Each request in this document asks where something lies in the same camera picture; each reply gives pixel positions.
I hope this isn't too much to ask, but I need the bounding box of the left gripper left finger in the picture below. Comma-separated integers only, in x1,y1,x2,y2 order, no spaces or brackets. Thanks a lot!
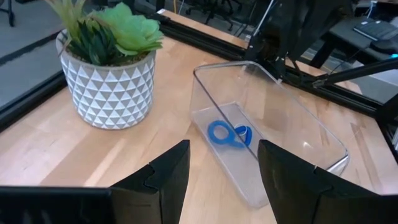
0,139,191,224

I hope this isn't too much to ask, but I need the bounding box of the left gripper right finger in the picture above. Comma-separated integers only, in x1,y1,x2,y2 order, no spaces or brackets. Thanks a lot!
257,139,398,224

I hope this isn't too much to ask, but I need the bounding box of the clear plastic bin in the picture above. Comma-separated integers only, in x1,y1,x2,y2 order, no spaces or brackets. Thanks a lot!
188,60,351,209

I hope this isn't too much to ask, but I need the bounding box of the white geometric plant pot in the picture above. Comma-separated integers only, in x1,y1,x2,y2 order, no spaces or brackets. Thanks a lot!
55,29,157,131

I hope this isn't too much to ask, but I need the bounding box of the green artificial succulent plant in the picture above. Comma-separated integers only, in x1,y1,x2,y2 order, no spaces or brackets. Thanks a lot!
43,0,165,67

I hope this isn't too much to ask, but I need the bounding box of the dark office desk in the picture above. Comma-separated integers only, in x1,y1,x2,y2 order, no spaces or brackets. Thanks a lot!
310,15,398,69

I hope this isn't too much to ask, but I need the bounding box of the black computer keyboard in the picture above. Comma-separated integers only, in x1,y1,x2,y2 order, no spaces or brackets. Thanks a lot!
353,19,398,42

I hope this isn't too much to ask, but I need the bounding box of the black aluminium table frame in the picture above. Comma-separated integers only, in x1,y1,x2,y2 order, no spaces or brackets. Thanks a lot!
0,8,398,162

